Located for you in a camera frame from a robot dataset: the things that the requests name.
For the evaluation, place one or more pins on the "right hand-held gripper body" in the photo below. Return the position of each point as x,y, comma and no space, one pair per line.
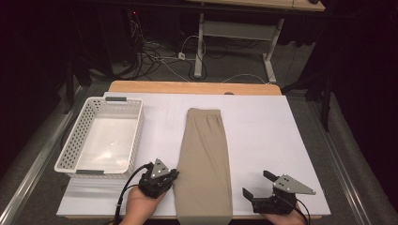
281,203

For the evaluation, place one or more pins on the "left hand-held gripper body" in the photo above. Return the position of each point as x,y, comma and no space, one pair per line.
155,184

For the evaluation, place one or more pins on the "beige pants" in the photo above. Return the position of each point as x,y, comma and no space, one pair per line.
203,156

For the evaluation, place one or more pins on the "white perforated plastic basket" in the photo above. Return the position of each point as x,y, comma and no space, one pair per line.
106,143

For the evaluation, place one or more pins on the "person's right hand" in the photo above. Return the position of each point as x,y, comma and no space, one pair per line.
287,220

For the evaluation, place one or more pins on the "person's left hand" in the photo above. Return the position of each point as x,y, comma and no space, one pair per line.
139,209

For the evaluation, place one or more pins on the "white table cover board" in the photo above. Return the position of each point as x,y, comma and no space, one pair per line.
266,134

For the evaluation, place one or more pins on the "wooden table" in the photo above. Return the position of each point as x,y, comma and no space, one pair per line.
150,86

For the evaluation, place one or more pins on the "black stand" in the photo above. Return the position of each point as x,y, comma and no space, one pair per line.
327,103
68,93

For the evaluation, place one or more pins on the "white power adapter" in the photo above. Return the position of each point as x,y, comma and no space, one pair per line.
181,56

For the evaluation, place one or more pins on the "black computer tower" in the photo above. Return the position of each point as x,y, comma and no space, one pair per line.
125,37

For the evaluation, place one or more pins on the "white-legged desk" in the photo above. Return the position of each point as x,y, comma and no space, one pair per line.
237,30

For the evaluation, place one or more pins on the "black computer mouse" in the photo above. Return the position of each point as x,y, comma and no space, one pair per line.
313,1

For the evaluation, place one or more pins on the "metal floor rail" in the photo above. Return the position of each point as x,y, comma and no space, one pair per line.
31,168
341,175

